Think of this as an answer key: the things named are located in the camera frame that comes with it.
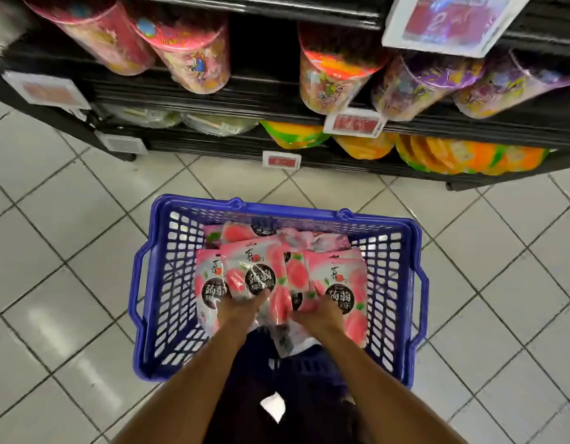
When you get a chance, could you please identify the white price tag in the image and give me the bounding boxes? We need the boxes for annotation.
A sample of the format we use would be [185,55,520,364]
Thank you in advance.
[94,130,149,155]

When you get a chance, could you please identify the person's right hand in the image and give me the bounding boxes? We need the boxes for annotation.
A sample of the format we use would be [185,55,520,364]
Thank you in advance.
[292,295,346,340]

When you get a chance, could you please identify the red price tag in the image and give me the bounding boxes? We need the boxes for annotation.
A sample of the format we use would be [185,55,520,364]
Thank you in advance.
[2,70,91,110]
[261,150,302,171]
[322,107,388,138]
[382,0,533,59]

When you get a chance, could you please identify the person's leg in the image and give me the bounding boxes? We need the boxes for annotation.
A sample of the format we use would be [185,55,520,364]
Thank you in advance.
[275,346,374,444]
[203,332,285,444]

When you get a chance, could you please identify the person's right forearm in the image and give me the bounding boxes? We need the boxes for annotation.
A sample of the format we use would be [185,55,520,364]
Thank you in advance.
[319,327,469,444]

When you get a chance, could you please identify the white printed carton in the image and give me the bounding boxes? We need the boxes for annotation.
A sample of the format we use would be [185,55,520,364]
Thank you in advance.
[0,0,34,54]

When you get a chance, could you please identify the blue plastic shopping basket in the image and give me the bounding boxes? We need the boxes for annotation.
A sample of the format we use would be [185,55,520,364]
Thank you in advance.
[128,194,429,389]

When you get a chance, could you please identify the person's right leg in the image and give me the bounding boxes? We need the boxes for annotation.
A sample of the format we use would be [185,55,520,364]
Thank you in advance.
[275,346,374,444]

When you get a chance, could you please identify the person's left leg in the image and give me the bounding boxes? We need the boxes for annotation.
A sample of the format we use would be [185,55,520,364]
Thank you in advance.
[203,332,285,444]

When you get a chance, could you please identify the black low shelf rack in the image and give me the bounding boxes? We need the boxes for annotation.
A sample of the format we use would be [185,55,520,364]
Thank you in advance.
[0,0,570,192]

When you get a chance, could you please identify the person's left forearm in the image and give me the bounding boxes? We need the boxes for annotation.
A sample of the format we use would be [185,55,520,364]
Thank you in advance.
[113,327,248,444]

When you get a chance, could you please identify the person's left hand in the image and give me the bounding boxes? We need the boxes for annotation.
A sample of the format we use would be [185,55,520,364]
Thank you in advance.
[215,289,272,340]

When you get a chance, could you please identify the peach pouches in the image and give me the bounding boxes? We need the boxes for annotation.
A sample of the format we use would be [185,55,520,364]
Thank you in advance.
[194,221,370,359]

